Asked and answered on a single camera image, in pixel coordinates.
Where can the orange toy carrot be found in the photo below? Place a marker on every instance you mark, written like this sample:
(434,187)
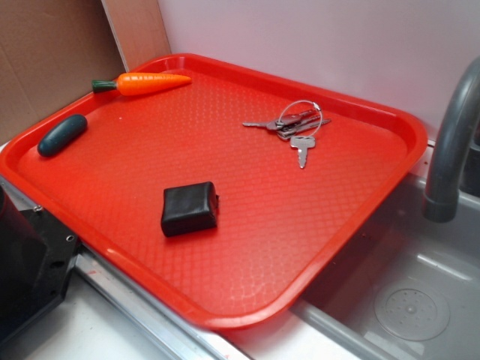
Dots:
(131,84)

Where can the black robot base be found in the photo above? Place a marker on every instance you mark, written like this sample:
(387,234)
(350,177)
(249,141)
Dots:
(37,255)

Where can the red plastic tray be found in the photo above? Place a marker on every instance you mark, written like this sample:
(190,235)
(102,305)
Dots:
(277,225)

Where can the black leather wallet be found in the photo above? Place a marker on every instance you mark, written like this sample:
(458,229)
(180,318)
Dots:
(189,208)

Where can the silver key bunch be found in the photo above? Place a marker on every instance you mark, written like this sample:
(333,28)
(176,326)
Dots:
(291,124)

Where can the silver single key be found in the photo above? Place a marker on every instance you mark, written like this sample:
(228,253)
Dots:
(302,144)

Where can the dark green oblong toy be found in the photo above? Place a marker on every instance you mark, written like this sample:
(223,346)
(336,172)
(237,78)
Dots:
(62,135)

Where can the grey faucet spout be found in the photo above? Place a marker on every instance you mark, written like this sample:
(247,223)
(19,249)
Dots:
(454,165)

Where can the grey plastic sink basin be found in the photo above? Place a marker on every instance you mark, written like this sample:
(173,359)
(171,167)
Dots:
(398,246)

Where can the sink drain cover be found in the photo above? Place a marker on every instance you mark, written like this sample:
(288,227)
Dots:
(411,313)

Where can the brown cardboard panel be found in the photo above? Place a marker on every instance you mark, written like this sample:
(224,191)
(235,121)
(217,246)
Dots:
(51,50)

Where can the metal counter edge rail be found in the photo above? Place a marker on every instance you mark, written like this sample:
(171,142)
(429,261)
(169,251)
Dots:
(106,316)

